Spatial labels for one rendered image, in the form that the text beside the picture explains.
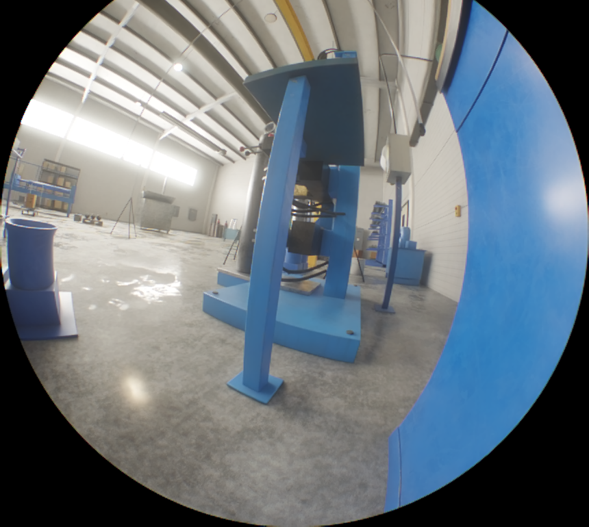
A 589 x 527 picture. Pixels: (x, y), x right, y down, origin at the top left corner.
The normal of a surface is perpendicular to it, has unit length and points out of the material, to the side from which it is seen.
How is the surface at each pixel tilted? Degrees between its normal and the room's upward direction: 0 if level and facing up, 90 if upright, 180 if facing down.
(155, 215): 90
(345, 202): 90
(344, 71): 180
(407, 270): 90
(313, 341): 90
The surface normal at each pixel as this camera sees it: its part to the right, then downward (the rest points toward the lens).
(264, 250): -0.34, -0.10
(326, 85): -0.14, 0.99
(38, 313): 0.93, 0.11
